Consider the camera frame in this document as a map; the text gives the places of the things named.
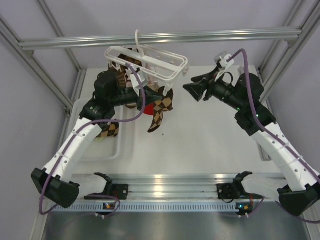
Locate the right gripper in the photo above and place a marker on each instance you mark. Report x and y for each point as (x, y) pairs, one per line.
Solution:
(202, 83)

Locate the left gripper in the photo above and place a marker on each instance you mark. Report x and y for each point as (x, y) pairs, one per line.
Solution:
(149, 97)

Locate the red sock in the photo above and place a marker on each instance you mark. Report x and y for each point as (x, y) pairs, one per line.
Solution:
(149, 110)

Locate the brown checkered sock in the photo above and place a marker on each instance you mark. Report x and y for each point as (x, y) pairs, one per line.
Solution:
(132, 61)
(160, 107)

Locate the white plastic sock hanger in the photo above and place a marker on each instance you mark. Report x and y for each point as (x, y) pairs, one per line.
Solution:
(163, 66)

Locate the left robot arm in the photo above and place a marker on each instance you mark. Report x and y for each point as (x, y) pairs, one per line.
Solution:
(55, 180)

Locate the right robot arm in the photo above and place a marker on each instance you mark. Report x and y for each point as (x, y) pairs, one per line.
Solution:
(300, 187)

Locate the pink sock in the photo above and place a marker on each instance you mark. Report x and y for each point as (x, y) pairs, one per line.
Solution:
(151, 82)

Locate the brown striped sock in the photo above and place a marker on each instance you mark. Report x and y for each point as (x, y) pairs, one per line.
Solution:
(121, 74)

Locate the brown checkered hanging sock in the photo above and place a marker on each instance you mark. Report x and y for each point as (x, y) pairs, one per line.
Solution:
(132, 61)

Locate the white plastic bin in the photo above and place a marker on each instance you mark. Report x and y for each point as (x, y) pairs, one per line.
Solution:
(102, 148)

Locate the aluminium crossbar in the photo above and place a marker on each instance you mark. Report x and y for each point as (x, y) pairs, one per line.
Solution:
(257, 34)

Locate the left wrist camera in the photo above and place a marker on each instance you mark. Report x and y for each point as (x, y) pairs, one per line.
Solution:
(137, 82)

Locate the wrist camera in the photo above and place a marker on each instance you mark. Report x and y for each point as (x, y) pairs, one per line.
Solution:
(224, 61)
(137, 82)

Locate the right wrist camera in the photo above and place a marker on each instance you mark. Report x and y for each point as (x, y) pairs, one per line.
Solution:
(224, 61)

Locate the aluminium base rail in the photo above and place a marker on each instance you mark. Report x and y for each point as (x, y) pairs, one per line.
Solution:
(166, 187)

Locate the perforated cable duct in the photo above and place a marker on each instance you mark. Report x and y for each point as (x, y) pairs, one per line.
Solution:
(136, 207)

